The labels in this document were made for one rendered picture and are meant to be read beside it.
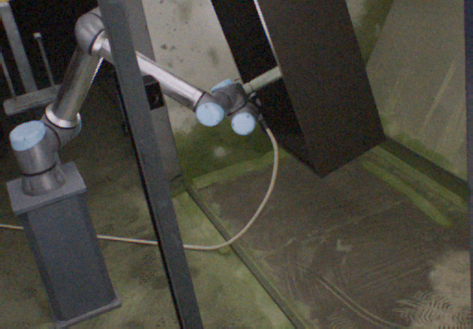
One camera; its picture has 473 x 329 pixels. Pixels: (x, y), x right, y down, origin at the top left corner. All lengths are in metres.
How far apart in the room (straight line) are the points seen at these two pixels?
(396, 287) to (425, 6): 1.72
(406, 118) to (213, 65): 1.10
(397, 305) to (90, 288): 1.34
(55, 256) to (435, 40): 2.27
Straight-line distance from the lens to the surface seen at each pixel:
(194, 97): 2.46
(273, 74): 2.85
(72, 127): 3.02
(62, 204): 2.97
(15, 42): 3.74
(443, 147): 3.63
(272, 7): 2.63
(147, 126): 1.66
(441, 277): 3.06
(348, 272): 3.11
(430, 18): 3.98
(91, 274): 3.15
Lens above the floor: 1.92
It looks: 26 degrees down
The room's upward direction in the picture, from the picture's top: 11 degrees counter-clockwise
